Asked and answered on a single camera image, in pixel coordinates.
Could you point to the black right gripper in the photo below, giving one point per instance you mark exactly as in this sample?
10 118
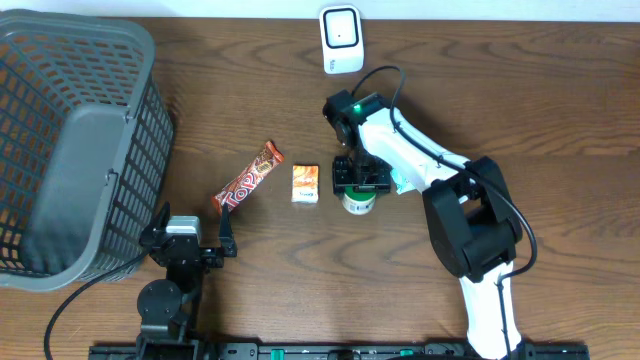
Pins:
379 183

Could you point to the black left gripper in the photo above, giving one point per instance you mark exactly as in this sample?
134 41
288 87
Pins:
228 250

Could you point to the green lid small jar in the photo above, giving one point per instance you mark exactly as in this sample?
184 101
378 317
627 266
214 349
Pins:
358 203

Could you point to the light green wet wipes pack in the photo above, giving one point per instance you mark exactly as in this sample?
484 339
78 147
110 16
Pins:
402 185

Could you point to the orange white small packet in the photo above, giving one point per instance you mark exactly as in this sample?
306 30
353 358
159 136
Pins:
305 183

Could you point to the red brown candy bar wrapper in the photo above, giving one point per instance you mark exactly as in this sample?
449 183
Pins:
237 190

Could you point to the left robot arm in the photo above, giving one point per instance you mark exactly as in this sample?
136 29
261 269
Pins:
169 307

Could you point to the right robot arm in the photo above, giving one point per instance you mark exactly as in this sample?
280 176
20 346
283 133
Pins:
473 225

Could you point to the white barcode scanner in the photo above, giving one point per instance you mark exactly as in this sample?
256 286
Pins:
342 39

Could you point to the grey plastic mesh basket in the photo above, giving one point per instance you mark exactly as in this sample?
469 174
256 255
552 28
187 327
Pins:
85 145

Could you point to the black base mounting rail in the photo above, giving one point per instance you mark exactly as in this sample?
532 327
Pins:
252 351

